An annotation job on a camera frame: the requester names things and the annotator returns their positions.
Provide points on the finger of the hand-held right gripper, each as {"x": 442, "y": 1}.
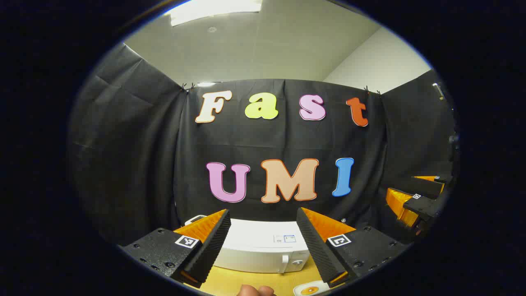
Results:
{"x": 423, "y": 205}
{"x": 427, "y": 185}

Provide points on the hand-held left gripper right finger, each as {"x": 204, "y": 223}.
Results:
{"x": 316, "y": 250}

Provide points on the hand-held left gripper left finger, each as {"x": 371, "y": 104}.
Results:
{"x": 211, "y": 250}

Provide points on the orange round food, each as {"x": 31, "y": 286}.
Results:
{"x": 309, "y": 290}

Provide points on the white square plate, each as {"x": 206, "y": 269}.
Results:
{"x": 298, "y": 290}

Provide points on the white microwave oven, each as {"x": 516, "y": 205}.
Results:
{"x": 254, "y": 246}

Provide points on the black backdrop cloth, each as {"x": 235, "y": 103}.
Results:
{"x": 135, "y": 164}

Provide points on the ceiling light panel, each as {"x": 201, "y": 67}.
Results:
{"x": 213, "y": 9}

